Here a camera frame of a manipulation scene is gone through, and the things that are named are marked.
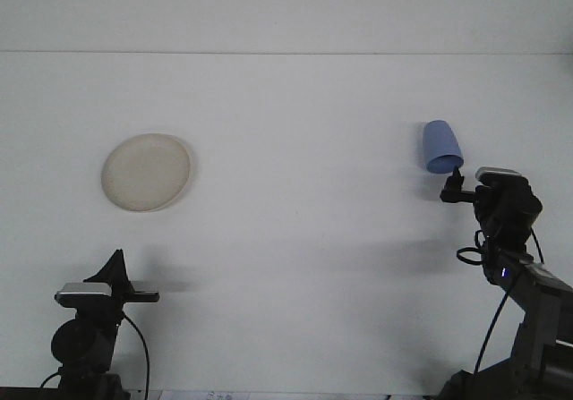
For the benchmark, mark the pale blue cup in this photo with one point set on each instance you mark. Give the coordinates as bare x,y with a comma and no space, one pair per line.
441,142

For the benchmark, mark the pale round plate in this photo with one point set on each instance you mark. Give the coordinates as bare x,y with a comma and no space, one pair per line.
145,172

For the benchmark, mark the grey gripper camera box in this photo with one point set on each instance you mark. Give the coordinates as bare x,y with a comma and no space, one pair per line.
499,172
82,293

